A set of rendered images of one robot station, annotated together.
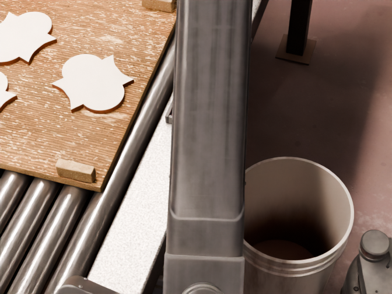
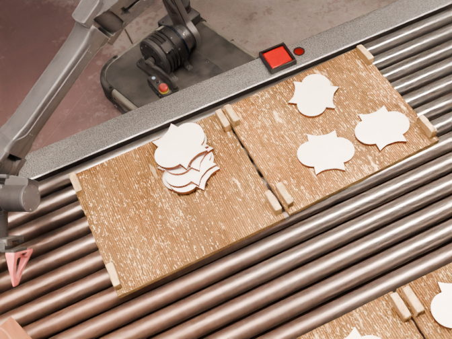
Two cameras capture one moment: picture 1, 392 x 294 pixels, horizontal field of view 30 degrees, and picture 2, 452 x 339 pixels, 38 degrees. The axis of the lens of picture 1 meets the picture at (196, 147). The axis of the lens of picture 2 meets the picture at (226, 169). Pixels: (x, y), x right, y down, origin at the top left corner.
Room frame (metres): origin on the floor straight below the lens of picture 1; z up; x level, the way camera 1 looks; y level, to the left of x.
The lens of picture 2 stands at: (1.65, 0.85, 2.25)
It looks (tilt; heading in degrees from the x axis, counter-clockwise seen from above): 57 degrees down; 233
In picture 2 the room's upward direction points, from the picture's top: 9 degrees counter-clockwise
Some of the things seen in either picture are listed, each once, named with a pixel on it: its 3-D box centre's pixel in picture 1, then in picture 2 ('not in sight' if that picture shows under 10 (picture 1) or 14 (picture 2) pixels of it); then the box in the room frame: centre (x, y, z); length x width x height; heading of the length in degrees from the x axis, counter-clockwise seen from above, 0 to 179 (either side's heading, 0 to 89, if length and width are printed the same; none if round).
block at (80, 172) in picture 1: (75, 171); (364, 54); (0.64, 0.18, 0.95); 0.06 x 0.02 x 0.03; 72
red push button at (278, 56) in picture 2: not in sight; (277, 58); (0.78, 0.00, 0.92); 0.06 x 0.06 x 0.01; 70
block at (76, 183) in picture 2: not in sight; (76, 184); (1.41, -0.07, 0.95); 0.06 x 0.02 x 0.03; 71
